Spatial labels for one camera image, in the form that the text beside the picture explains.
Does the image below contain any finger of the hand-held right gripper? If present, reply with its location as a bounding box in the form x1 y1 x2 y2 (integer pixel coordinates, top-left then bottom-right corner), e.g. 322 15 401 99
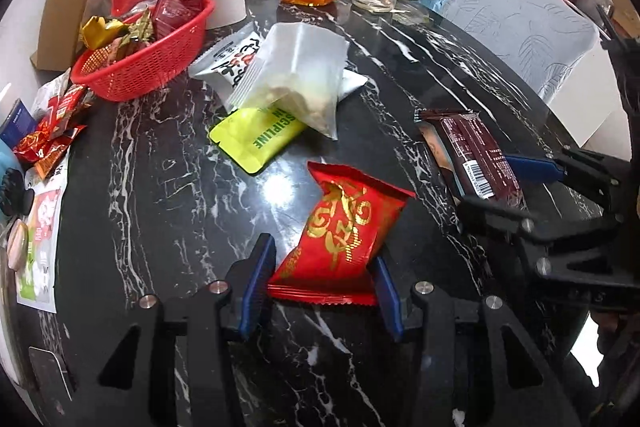
502 146 630 202
456 196 616 248

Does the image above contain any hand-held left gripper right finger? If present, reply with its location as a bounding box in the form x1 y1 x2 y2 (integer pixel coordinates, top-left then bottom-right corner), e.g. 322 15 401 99
370 256 571 427

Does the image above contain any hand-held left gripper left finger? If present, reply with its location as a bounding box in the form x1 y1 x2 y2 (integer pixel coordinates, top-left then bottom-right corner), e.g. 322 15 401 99
75 232 278 427

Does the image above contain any brown chocolate snack packet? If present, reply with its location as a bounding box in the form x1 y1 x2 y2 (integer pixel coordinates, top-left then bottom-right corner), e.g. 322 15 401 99
415 108 526 208

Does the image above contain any red snack packet gold print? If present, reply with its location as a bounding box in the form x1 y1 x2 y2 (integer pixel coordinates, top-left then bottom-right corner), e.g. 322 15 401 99
267 161 417 307

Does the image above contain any white and lime green pouch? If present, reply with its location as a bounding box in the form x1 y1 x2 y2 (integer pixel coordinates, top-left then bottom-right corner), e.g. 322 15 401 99
208 104 308 175

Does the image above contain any clear bag of snacks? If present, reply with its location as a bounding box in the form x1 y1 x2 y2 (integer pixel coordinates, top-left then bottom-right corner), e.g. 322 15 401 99
227 22 351 142

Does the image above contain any white snack packet black print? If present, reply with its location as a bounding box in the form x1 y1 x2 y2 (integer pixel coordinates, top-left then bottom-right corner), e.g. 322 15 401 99
189 23 370 100

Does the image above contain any red plastic basket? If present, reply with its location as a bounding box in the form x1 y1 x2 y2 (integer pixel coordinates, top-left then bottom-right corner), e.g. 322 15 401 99
70 0 216 102

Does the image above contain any dark red snack packet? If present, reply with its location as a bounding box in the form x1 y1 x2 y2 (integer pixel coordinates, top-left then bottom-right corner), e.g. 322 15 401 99
152 0 203 35

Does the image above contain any chair with grey leaf cover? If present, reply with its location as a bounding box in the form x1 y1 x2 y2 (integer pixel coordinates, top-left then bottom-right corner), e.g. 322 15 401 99
440 0 601 105

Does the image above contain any small cardboard box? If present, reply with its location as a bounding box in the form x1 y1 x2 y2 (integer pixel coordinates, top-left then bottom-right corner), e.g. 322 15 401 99
607 0 640 38

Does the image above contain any white printed flat packet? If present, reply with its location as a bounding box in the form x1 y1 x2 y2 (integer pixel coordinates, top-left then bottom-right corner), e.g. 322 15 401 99
15 167 68 308

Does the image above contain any black phone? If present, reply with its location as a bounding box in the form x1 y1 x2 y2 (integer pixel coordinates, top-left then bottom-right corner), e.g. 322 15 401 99
27 347 76 395

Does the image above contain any orange foil sachet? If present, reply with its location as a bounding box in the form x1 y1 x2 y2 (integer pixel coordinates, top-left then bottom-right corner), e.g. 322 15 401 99
35 137 76 180

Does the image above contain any round beige compact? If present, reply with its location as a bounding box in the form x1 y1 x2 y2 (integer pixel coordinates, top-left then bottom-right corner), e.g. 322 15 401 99
5 219 33 268

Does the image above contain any small black device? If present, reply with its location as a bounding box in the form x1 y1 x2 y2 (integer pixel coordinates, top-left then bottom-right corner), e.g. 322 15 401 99
0 169 33 215

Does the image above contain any red foil sachet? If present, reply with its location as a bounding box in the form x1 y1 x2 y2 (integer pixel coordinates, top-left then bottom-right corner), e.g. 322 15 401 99
12 127 88 162
37 84 96 132

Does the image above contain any pink sausage packet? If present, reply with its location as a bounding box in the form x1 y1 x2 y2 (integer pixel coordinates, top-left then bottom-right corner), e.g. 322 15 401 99
100 39 138 65

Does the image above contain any light blue figure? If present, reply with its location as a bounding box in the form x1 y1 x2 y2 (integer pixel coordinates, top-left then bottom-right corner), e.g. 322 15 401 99
0 142 21 178

